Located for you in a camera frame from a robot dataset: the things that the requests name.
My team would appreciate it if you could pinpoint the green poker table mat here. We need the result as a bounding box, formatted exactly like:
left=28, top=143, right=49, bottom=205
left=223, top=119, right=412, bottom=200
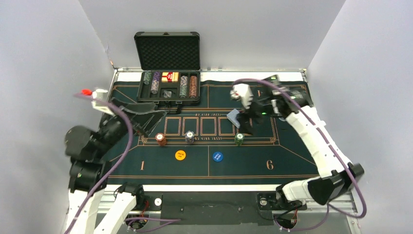
left=108, top=81, right=318, bottom=185

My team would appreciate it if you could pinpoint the green chip row in case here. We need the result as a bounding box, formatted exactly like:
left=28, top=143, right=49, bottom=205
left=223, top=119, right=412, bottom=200
left=143, top=72, right=152, bottom=85

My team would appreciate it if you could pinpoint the orange poker chip stack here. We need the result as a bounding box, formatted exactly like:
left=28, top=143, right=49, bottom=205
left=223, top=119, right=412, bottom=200
left=155, top=133, right=167, bottom=146

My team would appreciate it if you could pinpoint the blue chip row in case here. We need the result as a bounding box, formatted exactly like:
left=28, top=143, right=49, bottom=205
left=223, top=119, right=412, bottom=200
left=179, top=76, right=188, bottom=98

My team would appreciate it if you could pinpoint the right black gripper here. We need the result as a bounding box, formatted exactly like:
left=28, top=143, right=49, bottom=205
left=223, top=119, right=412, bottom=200
left=237, top=92, right=276, bottom=135

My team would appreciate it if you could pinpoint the yellow big blind button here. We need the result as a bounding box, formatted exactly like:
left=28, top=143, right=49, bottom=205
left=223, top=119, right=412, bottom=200
left=175, top=150, right=186, bottom=161

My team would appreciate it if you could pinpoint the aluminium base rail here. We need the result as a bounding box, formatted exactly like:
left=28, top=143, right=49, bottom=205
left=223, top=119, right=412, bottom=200
left=61, top=190, right=362, bottom=234

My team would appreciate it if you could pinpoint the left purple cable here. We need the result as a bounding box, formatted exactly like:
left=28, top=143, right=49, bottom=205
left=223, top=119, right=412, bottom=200
left=64, top=94, right=181, bottom=234

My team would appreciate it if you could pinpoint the clear bag in case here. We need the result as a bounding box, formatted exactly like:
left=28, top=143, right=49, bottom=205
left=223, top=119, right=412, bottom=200
left=163, top=91, right=172, bottom=98

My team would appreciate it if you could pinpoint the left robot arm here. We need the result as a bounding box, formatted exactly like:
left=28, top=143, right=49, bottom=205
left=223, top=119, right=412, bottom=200
left=64, top=94, right=166, bottom=234

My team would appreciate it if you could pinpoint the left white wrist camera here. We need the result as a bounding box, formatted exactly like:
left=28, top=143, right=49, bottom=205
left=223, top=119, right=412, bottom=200
left=80, top=88, right=115, bottom=116

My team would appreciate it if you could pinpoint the purple cable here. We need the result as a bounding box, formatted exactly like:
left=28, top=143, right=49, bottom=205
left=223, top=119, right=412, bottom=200
left=232, top=78, right=368, bottom=233
left=64, top=94, right=181, bottom=234

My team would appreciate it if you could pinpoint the orange chip row in case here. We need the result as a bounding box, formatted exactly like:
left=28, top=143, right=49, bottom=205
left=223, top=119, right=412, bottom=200
left=189, top=76, right=198, bottom=98

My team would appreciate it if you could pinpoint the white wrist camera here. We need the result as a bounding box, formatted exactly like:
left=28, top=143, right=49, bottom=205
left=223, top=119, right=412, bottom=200
left=80, top=88, right=115, bottom=116
left=230, top=83, right=253, bottom=110

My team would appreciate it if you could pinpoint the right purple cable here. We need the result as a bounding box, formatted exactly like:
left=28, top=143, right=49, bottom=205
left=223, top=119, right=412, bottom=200
left=232, top=78, right=368, bottom=233

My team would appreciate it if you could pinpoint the purple chip row in case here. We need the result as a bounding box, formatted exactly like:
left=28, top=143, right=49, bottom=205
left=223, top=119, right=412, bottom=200
left=150, top=72, right=161, bottom=94

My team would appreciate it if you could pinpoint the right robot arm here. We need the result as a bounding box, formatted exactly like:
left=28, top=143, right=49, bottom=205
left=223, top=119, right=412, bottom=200
left=230, top=76, right=367, bottom=212

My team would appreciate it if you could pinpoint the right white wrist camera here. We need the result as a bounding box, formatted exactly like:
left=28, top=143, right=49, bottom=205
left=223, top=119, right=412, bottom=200
left=230, top=83, right=253, bottom=110

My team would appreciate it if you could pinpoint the green poker chip stack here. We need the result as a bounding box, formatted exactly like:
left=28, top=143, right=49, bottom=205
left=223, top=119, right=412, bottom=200
left=234, top=133, right=244, bottom=146

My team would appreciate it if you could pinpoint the blue playing card deck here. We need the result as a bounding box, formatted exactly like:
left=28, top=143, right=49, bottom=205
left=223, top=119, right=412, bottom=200
left=226, top=109, right=241, bottom=129

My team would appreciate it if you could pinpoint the black poker chip case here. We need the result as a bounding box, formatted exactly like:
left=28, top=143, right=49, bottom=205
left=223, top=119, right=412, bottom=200
left=134, top=32, right=201, bottom=115

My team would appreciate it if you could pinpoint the red playing card box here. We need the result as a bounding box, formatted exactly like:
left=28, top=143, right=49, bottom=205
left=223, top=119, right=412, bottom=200
left=161, top=72, right=180, bottom=82

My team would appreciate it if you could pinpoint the blue small blind button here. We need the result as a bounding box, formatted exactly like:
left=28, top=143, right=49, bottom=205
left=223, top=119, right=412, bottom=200
left=212, top=152, right=224, bottom=162

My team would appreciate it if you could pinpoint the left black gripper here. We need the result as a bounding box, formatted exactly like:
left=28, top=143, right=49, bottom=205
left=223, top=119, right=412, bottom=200
left=95, top=96, right=167, bottom=156

